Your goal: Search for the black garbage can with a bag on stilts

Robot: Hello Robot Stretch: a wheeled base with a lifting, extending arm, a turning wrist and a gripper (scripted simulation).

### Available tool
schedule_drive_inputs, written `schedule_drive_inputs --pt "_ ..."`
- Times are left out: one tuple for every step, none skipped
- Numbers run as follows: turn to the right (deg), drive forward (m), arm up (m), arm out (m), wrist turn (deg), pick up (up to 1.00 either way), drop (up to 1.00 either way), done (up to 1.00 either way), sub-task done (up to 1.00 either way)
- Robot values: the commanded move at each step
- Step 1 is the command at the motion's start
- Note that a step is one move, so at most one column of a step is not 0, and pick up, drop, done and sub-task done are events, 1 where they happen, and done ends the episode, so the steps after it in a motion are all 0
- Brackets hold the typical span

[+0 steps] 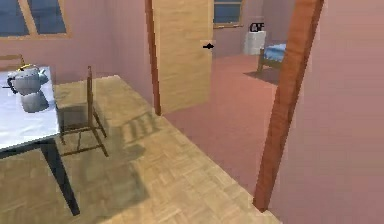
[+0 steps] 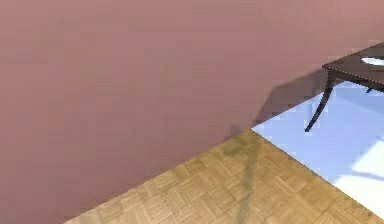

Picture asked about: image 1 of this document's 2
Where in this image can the small wooden framed window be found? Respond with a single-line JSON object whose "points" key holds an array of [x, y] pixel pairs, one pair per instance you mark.
{"points": [[227, 12]]}

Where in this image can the black object on chest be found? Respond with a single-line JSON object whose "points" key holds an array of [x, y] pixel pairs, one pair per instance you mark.
{"points": [[256, 27]]}

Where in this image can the wooden chair back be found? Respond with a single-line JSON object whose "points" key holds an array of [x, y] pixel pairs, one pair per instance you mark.
{"points": [[11, 60]]}

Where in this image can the wooden chair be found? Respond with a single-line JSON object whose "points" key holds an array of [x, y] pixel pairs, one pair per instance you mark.
{"points": [[11, 60], [89, 110]]}

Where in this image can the white chest of drawers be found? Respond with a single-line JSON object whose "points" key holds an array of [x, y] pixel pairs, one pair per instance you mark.
{"points": [[254, 42]]}

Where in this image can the white table with black legs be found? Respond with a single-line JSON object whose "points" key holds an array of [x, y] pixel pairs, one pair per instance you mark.
{"points": [[20, 123]]}

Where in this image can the light wooden room door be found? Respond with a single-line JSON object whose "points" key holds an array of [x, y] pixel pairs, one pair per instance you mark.
{"points": [[181, 56]]}

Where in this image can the grey kettle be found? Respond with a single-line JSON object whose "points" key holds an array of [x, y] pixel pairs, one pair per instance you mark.
{"points": [[27, 81]]}

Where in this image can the bed with blue cover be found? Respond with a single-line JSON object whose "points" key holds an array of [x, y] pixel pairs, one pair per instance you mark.
{"points": [[274, 55]]}

